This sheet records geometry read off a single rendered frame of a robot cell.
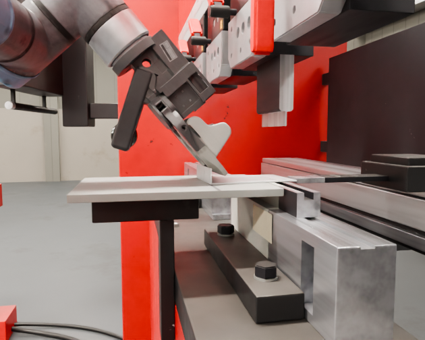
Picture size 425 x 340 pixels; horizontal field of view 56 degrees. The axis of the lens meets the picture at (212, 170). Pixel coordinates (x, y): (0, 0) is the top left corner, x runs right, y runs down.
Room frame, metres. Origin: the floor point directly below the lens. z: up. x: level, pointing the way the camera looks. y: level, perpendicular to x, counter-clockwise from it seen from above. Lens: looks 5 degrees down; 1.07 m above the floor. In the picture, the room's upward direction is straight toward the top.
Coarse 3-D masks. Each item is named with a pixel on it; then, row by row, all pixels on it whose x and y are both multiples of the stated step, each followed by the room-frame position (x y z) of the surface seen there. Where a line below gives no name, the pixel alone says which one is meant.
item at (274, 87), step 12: (276, 60) 0.56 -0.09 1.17; (288, 60) 0.55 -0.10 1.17; (264, 72) 0.61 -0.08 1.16; (276, 72) 0.56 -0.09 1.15; (288, 72) 0.55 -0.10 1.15; (264, 84) 0.60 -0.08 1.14; (276, 84) 0.56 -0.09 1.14; (288, 84) 0.55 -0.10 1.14; (264, 96) 0.60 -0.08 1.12; (276, 96) 0.56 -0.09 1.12; (288, 96) 0.55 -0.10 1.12; (264, 108) 0.60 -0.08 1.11; (276, 108) 0.56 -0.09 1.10; (288, 108) 0.55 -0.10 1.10; (264, 120) 0.63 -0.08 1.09; (276, 120) 0.58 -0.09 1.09
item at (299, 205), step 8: (280, 184) 0.58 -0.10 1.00; (288, 184) 0.55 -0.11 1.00; (288, 192) 0.50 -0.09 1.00; (296, 192) 0.47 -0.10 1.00; (304, 192) 0.50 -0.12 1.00; (312, 192) 0.48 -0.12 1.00; (280, 200) 0.52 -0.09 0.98; (288, 200) 0.49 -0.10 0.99; (296, 200) 0.47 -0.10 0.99; (304, 200) 0.47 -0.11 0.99; (312, 200) 0.47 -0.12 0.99; (280, 208) 0.52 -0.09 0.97; (288, 208) 0.49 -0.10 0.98; (296, 208) 0.47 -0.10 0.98; (304, 208) 0.47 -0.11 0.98; (312, 208) 0.47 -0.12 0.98; (296, 216) 0.47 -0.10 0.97; (304, 216) 0.47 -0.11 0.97; (312, 216) 0.47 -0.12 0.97
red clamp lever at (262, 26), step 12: (252, 0) 0.43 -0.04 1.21; (264, 0) 0.42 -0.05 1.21; (252, 12) 0.43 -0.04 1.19; (264, 12) 0.42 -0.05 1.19; (252, 24) 0.43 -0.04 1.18; (264, 24) 0.42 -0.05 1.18; (252, 36) 0.43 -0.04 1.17; (264, 36) 0.42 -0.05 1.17; (252, 48) 0.43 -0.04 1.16; (264, 48) 0.42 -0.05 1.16
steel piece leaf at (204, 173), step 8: (200, 168) 0.60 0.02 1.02; (208, 168) 0.55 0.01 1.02; (200, 176) 0.60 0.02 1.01; (208, 176) 0.55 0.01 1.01; (216, 176) 0.63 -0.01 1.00; (224, 176) 0.63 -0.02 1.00; (232, 176) 0.63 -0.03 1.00; (240, 176) 0.63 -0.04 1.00; (248, 176) 0.63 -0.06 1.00; (256, 176) 0.63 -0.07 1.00
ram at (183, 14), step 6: (180, 0) 1.36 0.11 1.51; (186, 0) 1.22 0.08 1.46; (192, 0) 1.10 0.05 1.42; (204, 0) 0.93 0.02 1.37; (180, 6) 1.36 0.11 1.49; (186, 6) 1.22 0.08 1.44; (192, 6) 1.10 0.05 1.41; (204, 6) 0.93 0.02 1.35; (180, 12) 1.36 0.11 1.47; (186, 12) 1.22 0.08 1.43; (198, 12) 1.01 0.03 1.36; (204, 12) 0.93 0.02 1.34; (180, 18) 1.37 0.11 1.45; (186, 18) 1.22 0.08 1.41; (198, 18) 1.01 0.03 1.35; (180, 24) 1.37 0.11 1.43; (180, 30) 1.37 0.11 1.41; (186, 36) 1.22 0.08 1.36; (192, 48) 1.31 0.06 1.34; (192, 54) 1.41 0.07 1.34
